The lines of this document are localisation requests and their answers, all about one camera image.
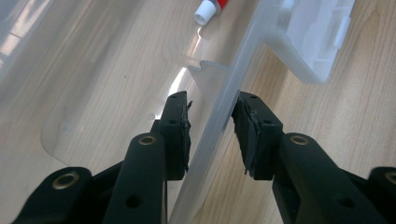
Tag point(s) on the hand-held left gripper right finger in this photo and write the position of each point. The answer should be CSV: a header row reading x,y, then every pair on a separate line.
x,y
264,146

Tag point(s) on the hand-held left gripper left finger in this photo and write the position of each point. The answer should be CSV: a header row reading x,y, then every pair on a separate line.
x,y
174,140

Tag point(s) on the clear plastic storage box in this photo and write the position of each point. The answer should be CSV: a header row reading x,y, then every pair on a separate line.
x,y
214,124

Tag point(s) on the red white ointment tube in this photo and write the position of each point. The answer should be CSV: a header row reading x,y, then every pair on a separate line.
x,y
207,11

